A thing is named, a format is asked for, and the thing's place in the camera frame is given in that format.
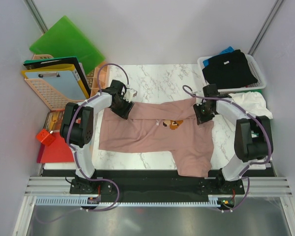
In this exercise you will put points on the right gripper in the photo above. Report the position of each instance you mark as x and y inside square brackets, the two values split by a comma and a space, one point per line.
[200, 119]

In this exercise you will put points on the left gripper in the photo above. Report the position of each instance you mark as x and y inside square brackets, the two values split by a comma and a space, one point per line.
[125, 112]

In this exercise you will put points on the pink t shirt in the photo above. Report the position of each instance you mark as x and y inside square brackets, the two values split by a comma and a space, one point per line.
[170, 126]

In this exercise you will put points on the white t shirt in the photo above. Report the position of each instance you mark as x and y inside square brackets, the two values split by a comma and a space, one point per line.
[254, 106]

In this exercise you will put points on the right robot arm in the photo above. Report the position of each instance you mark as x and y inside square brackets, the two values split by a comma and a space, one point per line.
[253, 143]

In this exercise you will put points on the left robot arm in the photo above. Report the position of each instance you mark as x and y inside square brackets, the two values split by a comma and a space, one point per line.
[78, 122]

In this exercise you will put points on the pink file rack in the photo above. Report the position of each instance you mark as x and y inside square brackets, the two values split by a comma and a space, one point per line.
[51, 97]

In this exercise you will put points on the orange desk organizer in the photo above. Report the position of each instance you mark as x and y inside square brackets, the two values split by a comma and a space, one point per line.
[103, 79]

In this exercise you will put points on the black t shirt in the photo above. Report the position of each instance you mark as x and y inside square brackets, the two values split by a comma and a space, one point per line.
[229, 71]

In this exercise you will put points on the green t shirt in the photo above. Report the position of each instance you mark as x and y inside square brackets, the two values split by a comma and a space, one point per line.
[253, 94]

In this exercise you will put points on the blue clipboard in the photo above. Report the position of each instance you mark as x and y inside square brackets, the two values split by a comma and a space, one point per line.
[66, 82]

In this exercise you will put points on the yellow folder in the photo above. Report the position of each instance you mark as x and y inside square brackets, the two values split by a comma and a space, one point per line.
[61, 67]

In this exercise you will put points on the white laundry basket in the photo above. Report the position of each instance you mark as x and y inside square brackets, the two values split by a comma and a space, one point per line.
[254, 68]

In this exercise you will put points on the brown book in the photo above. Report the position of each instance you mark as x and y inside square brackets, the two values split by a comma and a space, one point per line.
[53, 121]

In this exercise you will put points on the red folder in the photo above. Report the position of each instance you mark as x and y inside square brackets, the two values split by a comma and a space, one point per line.
[57, 152]

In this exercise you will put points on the red cube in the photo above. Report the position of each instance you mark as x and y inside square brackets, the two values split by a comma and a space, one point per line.
[45, 137]

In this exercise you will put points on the green plastic folder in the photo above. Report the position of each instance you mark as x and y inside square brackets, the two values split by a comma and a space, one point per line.
[65, 39]

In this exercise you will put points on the black folder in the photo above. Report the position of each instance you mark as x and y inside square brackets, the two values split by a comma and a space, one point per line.
[34, 64]

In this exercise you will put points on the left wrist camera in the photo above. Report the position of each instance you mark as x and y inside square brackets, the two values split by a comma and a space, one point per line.
[130, 94]

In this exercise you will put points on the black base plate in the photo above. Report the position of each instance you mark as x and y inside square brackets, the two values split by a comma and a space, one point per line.
[150, 188]

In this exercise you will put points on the white cable duct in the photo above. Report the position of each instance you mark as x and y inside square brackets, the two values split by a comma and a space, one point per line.
[135, 201]

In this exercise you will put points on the aluminium frame rail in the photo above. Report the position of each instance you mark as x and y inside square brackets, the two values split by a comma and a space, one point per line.
[261, 183]

